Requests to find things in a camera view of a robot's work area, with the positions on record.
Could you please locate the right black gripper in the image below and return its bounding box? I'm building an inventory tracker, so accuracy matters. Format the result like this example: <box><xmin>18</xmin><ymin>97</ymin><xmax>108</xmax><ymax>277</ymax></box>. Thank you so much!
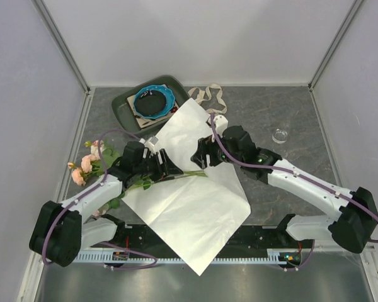
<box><xmin>190</xmin><ymin>130</ymin><xmax>243</xmax><ymax>171</ymax></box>

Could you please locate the cream printed ribbon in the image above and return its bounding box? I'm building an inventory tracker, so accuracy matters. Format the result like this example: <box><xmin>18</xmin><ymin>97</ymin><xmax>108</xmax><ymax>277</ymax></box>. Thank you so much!
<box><xmin>187</xmin><ymin>84</ymin><xmax>227</xmax><ymax>115</ymax></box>

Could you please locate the white wrapping paper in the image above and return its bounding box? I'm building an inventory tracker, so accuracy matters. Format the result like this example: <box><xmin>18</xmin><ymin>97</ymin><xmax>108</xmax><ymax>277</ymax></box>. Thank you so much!
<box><xmin>123</xmin><ymin>99</ymin><xmax>251</xmax><ymax>275</ymax></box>

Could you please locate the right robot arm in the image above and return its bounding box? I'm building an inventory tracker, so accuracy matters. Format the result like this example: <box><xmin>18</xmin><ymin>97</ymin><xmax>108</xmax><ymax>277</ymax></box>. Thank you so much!
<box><xmin>191</xmin><ymin>126</ymin><xmax>378</xmax><ymax>254</ymax></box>

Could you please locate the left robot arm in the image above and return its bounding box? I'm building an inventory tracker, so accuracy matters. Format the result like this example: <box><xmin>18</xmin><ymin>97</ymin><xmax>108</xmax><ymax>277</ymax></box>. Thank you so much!
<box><xmin>29</xmin><ymin>142</ymin><xmax>184</xmax><ymax>267</ymax></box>

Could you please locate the grey green plastic tray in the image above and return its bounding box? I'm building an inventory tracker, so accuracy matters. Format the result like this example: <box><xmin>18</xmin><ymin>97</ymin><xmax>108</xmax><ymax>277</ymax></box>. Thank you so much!
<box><xmin>111</xmin><ymin>75</ymin><xmax>190</xmax><ymax>137</ymax></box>

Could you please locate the blue scalloped bowl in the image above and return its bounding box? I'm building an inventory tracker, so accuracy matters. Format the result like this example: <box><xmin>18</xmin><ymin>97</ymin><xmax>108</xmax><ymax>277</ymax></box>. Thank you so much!
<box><xmin>133</xmin><ymin>84</ymin><xmax>176</xmax><ymax>120</ymax></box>

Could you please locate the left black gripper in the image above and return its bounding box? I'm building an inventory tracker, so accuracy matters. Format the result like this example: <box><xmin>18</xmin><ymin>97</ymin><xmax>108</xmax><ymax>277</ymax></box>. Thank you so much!
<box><xmin>134</xmin><ymin>149</ymin><xmax>183</xmax><ymax>184</ymax></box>

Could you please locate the aluminium frame rail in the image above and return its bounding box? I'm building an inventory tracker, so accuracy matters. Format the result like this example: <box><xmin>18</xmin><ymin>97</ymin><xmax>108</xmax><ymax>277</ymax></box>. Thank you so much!
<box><xmin>31</xmin><ymin>0</ymin><xmax>91</xmax><ymax>94</ymax></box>

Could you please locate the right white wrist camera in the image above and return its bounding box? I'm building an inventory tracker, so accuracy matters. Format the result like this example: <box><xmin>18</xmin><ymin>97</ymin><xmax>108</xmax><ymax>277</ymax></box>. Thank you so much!
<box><xmin>207</xmin><ymin>115</ymin><xmax>229</xmax><ymax>136</ymax></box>

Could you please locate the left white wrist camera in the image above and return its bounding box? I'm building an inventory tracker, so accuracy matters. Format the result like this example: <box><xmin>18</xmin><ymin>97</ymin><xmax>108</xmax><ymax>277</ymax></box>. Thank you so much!
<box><xmin>139</xmin><ymin>136</ymin><xmax>158</xmax><ymax>152</ymax></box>

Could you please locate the wooden puzzle board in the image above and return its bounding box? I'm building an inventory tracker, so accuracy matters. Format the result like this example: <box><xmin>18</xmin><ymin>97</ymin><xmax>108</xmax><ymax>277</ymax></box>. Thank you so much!
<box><xmin>127</xmin><ymin>95</ymin><xmax>180</xmax><ymax>129</ymax></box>

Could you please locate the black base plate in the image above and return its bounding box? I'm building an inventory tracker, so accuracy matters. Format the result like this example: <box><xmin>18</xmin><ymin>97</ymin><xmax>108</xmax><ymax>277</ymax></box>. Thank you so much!
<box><xmin>89</xmin><ymin>223</ymin><xmax>312</xmax><ymax>256</ymax></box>

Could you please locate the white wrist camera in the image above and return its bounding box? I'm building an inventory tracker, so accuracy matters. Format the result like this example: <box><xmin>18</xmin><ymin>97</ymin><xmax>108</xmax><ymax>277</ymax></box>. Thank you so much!
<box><xmin>139</xmin><ymin>136</ymin><xmax>158</xmax><ymax>152</ymax></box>
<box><xmin>207</xmin><ymin>115</ymin><xmax>229</xmax><ymax>136</ymax></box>

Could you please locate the clear glass vase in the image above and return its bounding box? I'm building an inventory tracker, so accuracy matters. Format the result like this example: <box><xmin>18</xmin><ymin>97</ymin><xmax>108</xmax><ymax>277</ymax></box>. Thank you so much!
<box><xmin>272</xmin><ymin>128</ymin><xmax>289</xmax><ymax>144</ymax></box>

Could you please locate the pink artificial flower bouquet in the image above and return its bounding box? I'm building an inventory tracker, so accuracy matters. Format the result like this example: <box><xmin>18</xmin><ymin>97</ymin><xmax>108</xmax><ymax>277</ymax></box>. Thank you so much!
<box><xmin>67</xmin><ymin>140</ymin><xmax>207</xmax><ymax>218</ymax></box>

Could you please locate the slotted cable duct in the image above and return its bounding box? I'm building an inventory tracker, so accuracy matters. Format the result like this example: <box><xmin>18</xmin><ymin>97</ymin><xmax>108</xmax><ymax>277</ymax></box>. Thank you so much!
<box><xmin>73</xmin><ymin>248</ymin><xmax>287</xmax><ymax>265</ymax></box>

